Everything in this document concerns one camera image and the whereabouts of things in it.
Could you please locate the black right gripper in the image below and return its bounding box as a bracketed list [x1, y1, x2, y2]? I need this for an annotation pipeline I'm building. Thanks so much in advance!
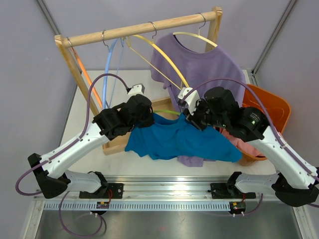
[183, 98, 229, 131]

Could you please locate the green plastic hanger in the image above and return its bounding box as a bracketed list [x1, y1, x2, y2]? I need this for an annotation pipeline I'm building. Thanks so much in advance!
[153, 110, 180, 115]

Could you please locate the blue t-shirt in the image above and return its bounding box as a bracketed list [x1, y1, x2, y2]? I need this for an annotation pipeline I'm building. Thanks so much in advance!
[125, 113, 242, 163]

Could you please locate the light blue plastic hanger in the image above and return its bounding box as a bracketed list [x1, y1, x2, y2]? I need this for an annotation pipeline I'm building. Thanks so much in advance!
[101, 29, 125, 110]

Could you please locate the purple t-shirt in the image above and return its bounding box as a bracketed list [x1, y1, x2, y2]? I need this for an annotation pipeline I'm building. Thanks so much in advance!
[151, 33, 246, 168]

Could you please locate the pink t-shirt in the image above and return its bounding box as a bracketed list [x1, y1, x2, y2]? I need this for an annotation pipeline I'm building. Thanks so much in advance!
[221, 129, 264, 157]

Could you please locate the yellow plastic hanger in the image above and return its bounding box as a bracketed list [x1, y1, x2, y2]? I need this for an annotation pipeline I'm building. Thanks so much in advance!
[124, 21, 193, 92]

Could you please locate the cream plastic hanger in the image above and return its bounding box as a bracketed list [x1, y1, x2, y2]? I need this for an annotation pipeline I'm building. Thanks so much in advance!
[173, 13, 217, 48]

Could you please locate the orange plastic hanger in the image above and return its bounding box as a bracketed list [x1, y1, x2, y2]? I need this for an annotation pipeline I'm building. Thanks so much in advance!
[71, 46, 103, 108]

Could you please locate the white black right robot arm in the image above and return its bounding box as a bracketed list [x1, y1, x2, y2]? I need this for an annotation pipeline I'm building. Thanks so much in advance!
[179, 87, 319, 207]

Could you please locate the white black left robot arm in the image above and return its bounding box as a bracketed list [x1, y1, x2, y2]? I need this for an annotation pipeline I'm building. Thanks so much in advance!
[28, 94, 154, 199]

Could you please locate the wooden clothes rack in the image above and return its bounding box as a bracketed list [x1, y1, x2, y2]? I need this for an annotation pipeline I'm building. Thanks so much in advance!
[54, 6, 223, 155]

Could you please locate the orange laundry basket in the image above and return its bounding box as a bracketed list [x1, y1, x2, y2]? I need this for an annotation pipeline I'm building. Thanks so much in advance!
[239, 84, 291, 166]

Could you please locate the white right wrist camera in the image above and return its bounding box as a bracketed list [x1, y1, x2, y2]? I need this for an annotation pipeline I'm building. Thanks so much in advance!
[177, 87, 200, 115]

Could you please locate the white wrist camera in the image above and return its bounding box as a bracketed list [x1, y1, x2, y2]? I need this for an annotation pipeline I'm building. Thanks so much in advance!
[127, 84, 145, 96]
[177, 87, 200, 115]

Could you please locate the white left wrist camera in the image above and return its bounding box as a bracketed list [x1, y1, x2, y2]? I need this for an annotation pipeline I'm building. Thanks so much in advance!
[127, 84, 145, 96]

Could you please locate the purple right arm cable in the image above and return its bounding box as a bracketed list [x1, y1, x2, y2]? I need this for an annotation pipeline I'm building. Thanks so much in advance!
[179, 78, 319, 209]

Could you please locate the aluminium mounting rail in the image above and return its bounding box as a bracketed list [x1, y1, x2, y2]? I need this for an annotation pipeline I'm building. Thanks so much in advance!
[34, 174, 280, 201]

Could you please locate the white slotted cable duct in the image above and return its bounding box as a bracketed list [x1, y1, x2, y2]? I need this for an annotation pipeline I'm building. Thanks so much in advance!
[44, 201, 230, 212]

